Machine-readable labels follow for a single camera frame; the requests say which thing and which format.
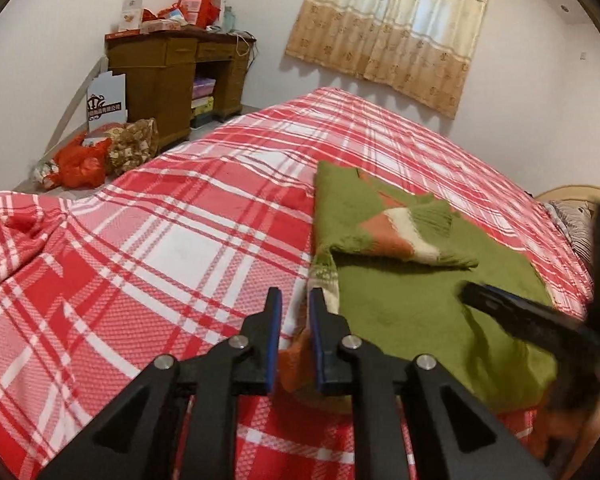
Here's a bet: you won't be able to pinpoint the white printed cardboard box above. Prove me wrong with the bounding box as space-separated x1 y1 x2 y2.
86 70 128 132

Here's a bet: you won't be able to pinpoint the dark brown wooden desk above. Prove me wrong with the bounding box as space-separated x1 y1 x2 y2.
105 26 257 148

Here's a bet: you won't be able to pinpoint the red white plaid bedspread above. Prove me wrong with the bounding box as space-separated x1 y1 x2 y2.
0 88 591 479

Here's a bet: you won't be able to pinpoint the cream wooden headboard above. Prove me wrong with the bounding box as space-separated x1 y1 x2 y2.
534 184 600 211

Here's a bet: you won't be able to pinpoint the brown floral bag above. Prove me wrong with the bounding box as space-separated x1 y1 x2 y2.
107 118 159 177

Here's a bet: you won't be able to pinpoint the beige patterned window curtain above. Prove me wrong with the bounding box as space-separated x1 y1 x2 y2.
285 0 488 118

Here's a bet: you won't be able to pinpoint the green striped knit sweater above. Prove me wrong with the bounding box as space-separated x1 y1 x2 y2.
309 162 556 413

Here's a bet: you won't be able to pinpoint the grey patterned pillow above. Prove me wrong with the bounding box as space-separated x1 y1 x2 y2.
542 200 593 269

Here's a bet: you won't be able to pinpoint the red gift boxes on desk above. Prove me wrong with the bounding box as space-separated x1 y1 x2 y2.
142 0 221 28

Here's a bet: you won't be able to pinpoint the stacked books in desk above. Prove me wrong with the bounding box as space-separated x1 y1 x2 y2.
192 78 216 118

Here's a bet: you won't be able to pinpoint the red plastic bag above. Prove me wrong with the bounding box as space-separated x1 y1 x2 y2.
42 133 111 188

